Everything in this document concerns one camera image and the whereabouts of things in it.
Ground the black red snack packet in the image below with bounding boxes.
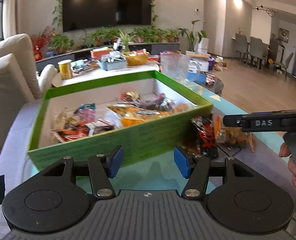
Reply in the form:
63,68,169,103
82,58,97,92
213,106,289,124
51,127,89,143

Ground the pink blue snack packet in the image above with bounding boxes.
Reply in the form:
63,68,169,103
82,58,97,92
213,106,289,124
73,103,96,124

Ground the orange snack packet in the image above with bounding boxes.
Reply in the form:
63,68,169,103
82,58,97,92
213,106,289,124
107,103,169,127

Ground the long yellow snack packet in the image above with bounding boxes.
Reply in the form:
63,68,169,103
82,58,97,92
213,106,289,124
53,107,67,129

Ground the person's right hand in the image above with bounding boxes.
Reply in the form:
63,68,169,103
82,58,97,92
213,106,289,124
279,143,296,188

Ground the black red chili packet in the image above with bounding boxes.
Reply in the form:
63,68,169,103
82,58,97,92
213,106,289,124
184,114,219,160

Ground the green cardboard box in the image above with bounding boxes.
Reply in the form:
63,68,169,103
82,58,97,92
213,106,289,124
27,71,213,170

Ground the pink purple snack packet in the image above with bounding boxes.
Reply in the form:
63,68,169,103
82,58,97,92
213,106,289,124
133,93,175,112

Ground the round dark side table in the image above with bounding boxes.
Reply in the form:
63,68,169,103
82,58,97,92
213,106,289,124
205,74,224,96

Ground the white round coffee table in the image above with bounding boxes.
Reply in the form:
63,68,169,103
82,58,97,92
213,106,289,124
51,61,159,87

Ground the blue white carton box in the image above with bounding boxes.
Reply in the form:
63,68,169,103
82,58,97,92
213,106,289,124
187,59,209,85

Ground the purple gift bag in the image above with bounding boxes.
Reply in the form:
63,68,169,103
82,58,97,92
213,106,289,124
208,57,215,71

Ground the blue plastic tray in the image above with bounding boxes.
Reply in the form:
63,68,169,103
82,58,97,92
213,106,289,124
97,57,127,71

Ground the clear glass mug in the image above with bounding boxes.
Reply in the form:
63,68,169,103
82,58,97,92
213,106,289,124
160,53,193,86

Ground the yellow tin can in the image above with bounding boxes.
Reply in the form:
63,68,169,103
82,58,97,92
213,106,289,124
58,60,73,80

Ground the orange box on table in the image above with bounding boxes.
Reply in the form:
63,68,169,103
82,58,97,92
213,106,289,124
91,47,111,60

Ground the yellow woven basket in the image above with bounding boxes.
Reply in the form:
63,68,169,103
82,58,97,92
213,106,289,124
122,53,149,66

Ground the beige sofa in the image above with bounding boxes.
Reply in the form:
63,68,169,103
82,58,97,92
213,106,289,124
0,34,57,150

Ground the dark tv cabinet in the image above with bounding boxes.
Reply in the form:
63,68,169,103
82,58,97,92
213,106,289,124
35,42,181,72

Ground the tall leafy floor plant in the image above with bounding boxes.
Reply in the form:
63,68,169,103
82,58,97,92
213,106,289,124
178,20,207,51

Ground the red flower decoration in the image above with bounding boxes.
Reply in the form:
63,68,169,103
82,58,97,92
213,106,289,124
31,26,54,62

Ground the wall mounted television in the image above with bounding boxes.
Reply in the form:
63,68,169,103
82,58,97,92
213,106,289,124
62,0,152,32

